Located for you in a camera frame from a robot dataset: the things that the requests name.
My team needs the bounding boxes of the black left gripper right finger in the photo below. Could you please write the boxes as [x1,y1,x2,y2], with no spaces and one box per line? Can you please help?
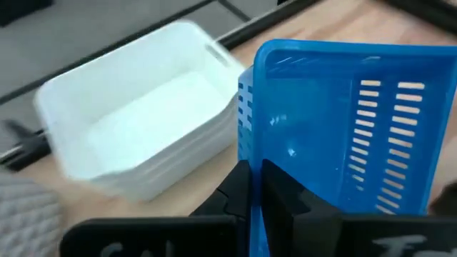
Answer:
[261,158,457,257]

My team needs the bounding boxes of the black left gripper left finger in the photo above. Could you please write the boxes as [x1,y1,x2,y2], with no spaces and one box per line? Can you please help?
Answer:
[59,159,253,257]

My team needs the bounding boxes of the blue slotted plastic basket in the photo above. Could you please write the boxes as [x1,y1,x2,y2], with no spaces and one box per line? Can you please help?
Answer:
[237,38,457,257]

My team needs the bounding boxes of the white plastic basket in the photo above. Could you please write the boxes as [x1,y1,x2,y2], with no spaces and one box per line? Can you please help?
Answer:
[34,19,246,181]
[89,103,240,193]
[106,117,239,203]

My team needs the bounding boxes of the potted green succulent plant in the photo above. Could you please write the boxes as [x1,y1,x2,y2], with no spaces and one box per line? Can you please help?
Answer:
[0,170,64,257]

